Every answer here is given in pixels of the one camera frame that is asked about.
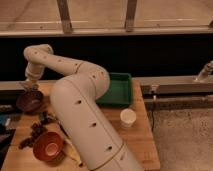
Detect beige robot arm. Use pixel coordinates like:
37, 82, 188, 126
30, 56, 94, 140
24, 44, 144, 171

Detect purple bowl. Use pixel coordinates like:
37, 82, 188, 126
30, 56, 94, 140
16, 90, 44, 113

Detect orange bowl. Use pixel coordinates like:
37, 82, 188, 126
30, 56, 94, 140
33, 132, 63, 162

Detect blue object at left edge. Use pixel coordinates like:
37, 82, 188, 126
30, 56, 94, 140
0, 115, 11, 127

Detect yellow banana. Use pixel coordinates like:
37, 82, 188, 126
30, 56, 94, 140
63, 138, 83, 167

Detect green plastic tray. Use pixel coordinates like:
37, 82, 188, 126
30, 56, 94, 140
96, 72, 133, 107

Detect white paper cup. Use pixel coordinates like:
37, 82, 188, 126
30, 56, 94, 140
120, 108, 137, 128

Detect metal rail beam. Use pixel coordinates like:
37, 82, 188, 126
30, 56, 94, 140
134, 75, 213, 95

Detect grey bracket on rail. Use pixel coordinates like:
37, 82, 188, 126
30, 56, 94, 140
195, 60, 213, 82

